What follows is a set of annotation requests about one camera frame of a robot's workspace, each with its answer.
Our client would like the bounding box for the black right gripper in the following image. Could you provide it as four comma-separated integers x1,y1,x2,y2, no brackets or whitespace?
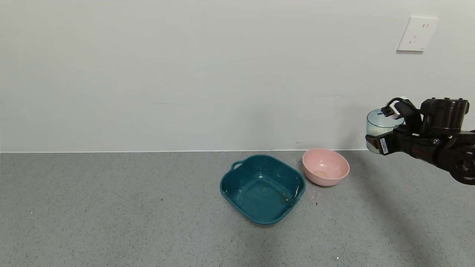
365,127,440,159

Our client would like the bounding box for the pink round bowl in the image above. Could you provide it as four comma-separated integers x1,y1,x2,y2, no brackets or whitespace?
302,148,350,187

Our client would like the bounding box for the black camera cable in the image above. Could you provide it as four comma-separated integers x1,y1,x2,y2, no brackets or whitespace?
387,97,423,128

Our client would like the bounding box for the translucent ribbed plastic cup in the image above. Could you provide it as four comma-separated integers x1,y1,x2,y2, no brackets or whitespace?
366,109,406,154

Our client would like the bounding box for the white wall power socket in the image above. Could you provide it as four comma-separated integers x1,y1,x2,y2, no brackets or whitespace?
397,16,439,52

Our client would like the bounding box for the teal square plastic basin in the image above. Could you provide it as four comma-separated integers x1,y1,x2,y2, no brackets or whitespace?
220,155,306,226

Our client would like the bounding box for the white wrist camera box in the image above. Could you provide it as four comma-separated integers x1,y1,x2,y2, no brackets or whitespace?
389,96,409,120

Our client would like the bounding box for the white powder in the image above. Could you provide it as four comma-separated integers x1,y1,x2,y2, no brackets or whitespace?
367,125,403,153

